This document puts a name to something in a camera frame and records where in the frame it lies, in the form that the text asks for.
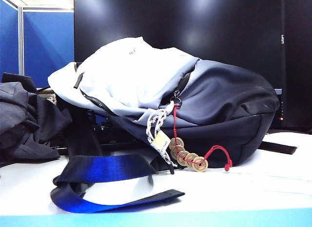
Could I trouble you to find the dark gray clothes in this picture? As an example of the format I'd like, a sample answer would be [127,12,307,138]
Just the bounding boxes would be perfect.
[0,72,73,164]

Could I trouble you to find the dark navy backpack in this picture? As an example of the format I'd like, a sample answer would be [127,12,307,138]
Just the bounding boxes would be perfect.
[47,36,281,214]

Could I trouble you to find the black keyboard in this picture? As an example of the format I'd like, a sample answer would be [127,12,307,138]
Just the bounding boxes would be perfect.
[50,124,149,151]

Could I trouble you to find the large black monitor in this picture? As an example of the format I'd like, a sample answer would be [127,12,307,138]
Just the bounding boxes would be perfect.
[74,0,286,130]

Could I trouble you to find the wide blue partition panel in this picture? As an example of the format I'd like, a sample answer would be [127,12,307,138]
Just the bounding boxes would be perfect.
[23,11,75,88]

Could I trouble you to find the flat black bar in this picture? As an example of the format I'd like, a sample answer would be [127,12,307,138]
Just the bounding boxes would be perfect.
[259,140,298,155]

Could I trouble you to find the dark screen panel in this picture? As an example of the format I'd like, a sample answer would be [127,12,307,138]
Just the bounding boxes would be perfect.
[285,0,312,135]

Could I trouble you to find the narrow blue partition panel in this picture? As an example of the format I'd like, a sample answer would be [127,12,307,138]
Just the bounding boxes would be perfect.
[0,0,19,77]

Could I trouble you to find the white black braided cord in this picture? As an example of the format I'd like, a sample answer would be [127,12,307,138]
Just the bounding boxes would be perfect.
[145,101,179,175]

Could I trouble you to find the brass coin charm red cord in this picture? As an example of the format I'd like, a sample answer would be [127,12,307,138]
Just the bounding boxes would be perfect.
[168,103,233,174]

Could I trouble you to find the grey aluminium partition post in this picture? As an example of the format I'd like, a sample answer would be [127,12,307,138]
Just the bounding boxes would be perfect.
[17,6,25,76]

